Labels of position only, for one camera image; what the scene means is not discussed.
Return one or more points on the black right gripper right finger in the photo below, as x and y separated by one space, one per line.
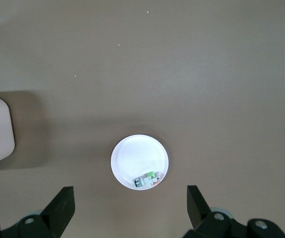
198 210

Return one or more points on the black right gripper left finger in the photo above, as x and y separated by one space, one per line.
58 210

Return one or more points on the pale pink round plate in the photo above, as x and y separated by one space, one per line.
137 156

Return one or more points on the green push button switch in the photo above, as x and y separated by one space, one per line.
144 181

